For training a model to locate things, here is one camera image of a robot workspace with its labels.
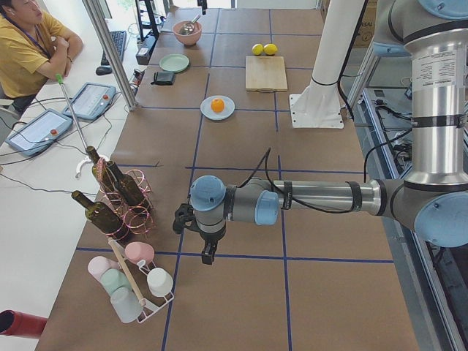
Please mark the dark wine bottle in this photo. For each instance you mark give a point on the dark wine bottle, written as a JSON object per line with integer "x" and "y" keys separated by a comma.
{"x": 127, "y": 187}
{"x": 101, "y": 216}
{"x": 99, "y": 170}

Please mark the bamboo cutting board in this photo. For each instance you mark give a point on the bamboo cutting board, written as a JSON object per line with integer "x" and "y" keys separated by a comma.
{"x": 265, "y": 74}

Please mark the yellow lemon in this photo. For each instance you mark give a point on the yellow lemon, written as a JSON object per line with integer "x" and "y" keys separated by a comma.
{"x": 270, "y": 49}
{"x": 257, "y": 49}

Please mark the aluminium frame post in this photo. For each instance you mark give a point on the aluminium frame post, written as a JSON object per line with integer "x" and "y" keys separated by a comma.
{"x": 106, "y": 41}

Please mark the pale pink cup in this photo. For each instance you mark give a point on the pale pink cup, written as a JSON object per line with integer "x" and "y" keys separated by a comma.
{"x": 98, "y": 265}

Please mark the light blue plate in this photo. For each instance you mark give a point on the light blue plate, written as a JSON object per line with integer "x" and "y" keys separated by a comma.
{"x": 205, "y": 108}

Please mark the black computer mouse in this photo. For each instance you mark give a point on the black computer mouse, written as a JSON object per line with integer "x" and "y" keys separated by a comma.
{"x": 103, "y": 70}

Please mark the light blue cup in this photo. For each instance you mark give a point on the light blue cup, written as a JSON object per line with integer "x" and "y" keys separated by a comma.
{"x": 126, "y": 304}

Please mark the copper wire bottle rack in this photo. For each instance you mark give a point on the copper wire bottle rack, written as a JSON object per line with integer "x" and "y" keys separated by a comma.
{"x": 137, "y": 219}

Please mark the pink bowl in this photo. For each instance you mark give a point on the pink bowl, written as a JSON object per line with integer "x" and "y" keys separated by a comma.
{"x": 189, "y": 38}

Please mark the green plate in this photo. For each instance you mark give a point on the green plate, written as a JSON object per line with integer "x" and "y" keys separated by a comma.
{"x": 174, "y": 63}

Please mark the white cup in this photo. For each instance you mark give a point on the white cup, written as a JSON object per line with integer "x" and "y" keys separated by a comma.
{"x": 160, "y": 282}

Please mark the teach pendant tablet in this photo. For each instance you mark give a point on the teach pendant tablet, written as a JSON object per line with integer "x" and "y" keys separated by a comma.
{"x": 92, "y": 100}
{"x": 41, "y": 132}

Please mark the orange fruit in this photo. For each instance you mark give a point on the orange fruit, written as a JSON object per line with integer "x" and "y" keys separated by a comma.
{"x": 217, "y": 105}

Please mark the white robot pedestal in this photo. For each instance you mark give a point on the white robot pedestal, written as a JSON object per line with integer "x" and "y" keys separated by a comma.
{"x": 318, "y": 106}

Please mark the silver reacher stick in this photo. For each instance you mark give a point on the silver reacher stick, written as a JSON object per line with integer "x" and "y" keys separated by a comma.
{"x": 70, "y": 111}

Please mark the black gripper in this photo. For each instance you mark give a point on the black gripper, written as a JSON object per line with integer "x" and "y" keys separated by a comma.
{"x": 211, "y": 238}

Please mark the metal scoop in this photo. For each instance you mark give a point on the metal scoop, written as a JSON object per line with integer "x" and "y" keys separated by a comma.
{"x": 189, "y": 27}

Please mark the dark folded cloth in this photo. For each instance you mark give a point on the dark folded cloth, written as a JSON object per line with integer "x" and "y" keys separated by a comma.
{"x": 163, "y": 78}

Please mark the green cup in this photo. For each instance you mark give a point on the green cup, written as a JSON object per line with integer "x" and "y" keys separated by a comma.
{"x": 113, "y": 279}

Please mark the red cylinder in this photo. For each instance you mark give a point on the red cylinder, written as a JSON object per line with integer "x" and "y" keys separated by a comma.
{"x": 21, "y": 324}

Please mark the person in yellow shirt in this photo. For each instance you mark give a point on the person in yellow shirt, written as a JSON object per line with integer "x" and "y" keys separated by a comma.
{"x": 35, "y": 47}

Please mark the white wire cup rack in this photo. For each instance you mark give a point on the white wire cup rack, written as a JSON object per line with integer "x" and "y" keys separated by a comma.
{"x": 137, "y": 277}

